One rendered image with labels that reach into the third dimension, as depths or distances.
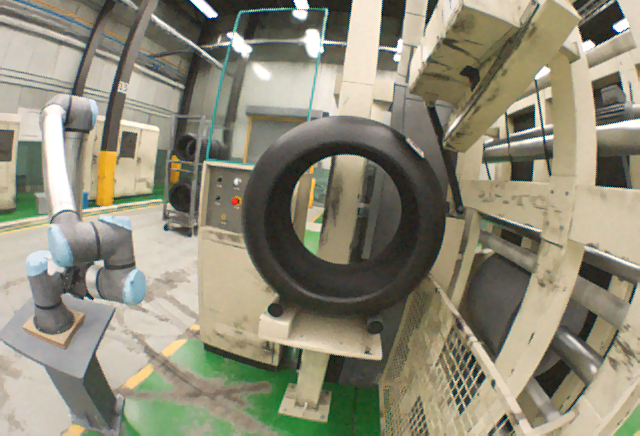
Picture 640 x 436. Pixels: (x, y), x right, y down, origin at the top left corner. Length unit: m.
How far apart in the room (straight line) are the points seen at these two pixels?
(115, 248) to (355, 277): 0.75
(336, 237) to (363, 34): 0.84
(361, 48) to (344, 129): 0.56
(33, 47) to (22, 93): 1.25
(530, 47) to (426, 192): 0.43
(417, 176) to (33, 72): 8.47
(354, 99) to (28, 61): 8.21
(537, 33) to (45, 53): 8.79
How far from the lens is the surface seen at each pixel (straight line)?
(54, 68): 8.71
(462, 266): 1.10
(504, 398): 0.49
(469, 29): 0.61
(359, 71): 1.08
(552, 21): 0.57
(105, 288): 0.71
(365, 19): 1.21
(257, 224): 0.68
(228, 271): 1.52
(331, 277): 0.96
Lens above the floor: 1.29
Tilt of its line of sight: 5 degrees down
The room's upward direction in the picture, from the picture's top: 8 degrees clockwise
